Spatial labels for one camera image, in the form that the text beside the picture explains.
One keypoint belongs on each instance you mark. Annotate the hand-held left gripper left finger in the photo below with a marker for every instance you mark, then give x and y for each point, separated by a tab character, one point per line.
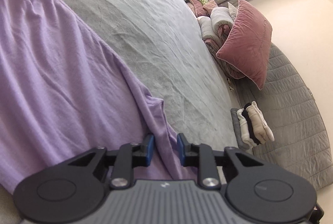
148	150

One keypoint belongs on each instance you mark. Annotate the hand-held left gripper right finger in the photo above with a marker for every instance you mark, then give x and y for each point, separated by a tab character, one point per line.
181	151

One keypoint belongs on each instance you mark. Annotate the bed with grey sheet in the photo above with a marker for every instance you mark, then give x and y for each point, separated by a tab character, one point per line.
145	31

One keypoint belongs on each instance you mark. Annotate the cream folded garment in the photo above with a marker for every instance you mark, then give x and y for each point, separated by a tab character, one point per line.
258	127

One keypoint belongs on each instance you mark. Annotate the grey folded garment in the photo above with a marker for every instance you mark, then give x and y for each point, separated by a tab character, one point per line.
238	133

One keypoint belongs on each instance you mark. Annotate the small dark patterned object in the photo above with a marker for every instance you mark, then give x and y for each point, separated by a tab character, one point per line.
229	80

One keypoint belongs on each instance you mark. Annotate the black folded garment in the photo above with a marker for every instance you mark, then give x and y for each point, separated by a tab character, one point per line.
251	122

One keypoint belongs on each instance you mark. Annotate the pink velvet pillow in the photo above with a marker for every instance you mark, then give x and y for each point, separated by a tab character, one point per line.
247	41

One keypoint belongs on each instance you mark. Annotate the grey quilted headboard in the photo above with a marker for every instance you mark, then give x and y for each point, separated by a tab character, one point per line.
291	109

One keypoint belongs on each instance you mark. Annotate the green patterned cushion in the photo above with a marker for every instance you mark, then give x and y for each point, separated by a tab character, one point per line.
204	0

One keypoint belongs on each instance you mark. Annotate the purple long-sleeve shirt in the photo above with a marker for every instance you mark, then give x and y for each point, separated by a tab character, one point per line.
52	70

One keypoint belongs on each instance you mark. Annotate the small pink pillow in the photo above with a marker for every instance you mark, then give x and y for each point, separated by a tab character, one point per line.
201	6

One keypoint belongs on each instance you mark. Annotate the white folded garment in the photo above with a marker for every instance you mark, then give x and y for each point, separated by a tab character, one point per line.
245	130
266	130

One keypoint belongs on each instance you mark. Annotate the folded grey quilt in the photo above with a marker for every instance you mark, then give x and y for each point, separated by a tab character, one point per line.
216	23

